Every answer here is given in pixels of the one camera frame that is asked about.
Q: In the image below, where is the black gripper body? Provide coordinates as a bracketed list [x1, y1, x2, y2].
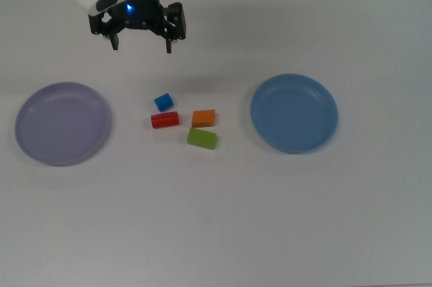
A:
[111, 0, 167, 32]

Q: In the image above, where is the blue block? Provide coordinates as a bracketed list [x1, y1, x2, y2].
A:
[154, 93, 174, 112]

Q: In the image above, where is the red cylinder block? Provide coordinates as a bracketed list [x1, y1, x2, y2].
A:
[150, 111, 180, 130]

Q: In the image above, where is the orange rectangular block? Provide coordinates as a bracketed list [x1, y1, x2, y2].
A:
[191, 109, 217, 128]

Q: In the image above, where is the green rectangular block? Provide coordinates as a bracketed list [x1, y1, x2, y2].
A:
[187, 127, 218, 151]

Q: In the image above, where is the lilac plate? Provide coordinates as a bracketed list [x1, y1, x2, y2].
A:
[14, 81, 112, 167]

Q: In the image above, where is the blue plate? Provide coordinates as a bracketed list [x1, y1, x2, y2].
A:
[249, 73, 339, 155]

